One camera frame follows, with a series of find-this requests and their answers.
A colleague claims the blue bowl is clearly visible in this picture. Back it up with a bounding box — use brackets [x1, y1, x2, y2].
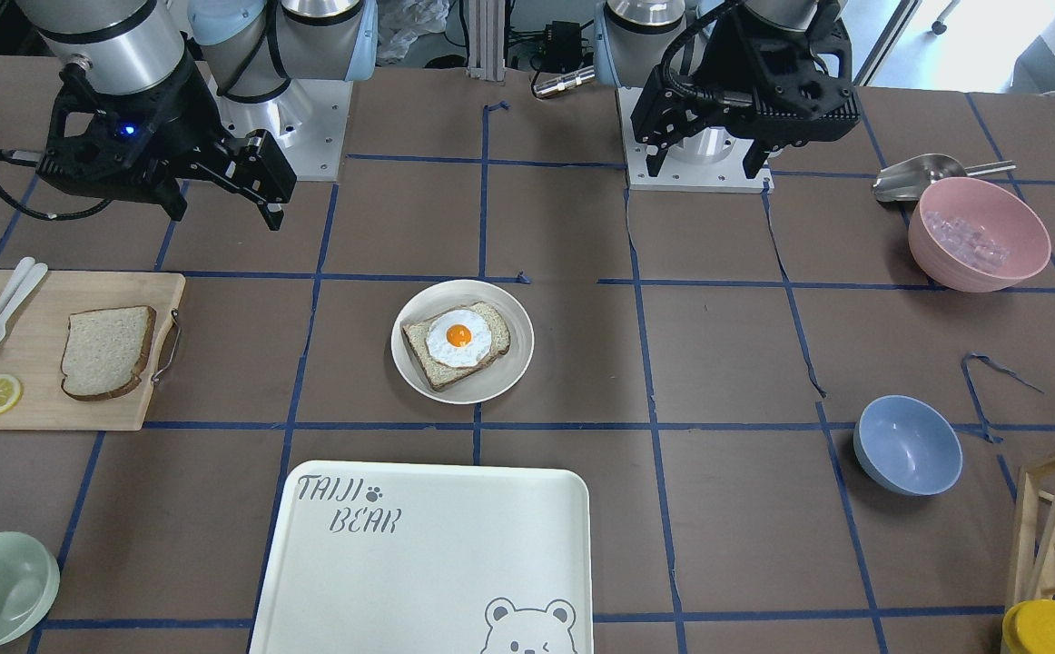
[853, 396, 963, 497]

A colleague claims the bread slice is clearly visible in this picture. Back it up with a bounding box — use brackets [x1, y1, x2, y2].
[60, 305, 155, 401]
[400, 301, 511, 391]

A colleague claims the yellow cup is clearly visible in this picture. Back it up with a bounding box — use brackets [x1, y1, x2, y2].
[1001, 599, 1055, 653]

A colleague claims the bread slice under egg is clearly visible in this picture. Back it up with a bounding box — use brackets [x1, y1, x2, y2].
[400, 301, 511, 391]

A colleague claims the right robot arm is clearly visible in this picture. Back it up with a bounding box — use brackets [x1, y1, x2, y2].
[9, 1, 379, 231]

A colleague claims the metal scoop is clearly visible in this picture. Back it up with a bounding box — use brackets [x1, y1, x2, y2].
[872, 154, 1018, 203]

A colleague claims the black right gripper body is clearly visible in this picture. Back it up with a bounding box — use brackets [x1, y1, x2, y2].
[36, 55, 298, 207]

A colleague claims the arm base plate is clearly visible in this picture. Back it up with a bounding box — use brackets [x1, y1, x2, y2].
[216, 80, 354, 182]
[617, 86, 775, 193]

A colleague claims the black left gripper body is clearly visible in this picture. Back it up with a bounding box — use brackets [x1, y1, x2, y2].
[630, 4, 861, 152]

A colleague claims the pink bowl with ice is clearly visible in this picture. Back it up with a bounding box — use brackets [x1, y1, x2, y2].
[908, 177, 1053, 292]

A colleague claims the cream bear tray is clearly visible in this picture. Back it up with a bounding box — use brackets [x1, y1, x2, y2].
[249, 461, 595, 653]

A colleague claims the fried egg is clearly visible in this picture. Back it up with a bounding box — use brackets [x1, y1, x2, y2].
[424, 309, 494, 369]

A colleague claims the white plate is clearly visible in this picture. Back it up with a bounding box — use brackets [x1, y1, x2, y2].
[390, 278, 536, 405]

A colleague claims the wooden cutting board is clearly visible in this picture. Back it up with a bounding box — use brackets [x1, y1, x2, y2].
[0, 270, 186, 431]

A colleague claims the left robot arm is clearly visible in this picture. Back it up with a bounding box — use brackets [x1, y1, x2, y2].
[593, 1, 863, 190]

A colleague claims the white plastic spoon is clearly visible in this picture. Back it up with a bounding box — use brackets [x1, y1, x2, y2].
[0, 262, 49, 343]

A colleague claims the white plastic fork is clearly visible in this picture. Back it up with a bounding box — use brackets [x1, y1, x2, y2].
[0, 256, 36, 313]

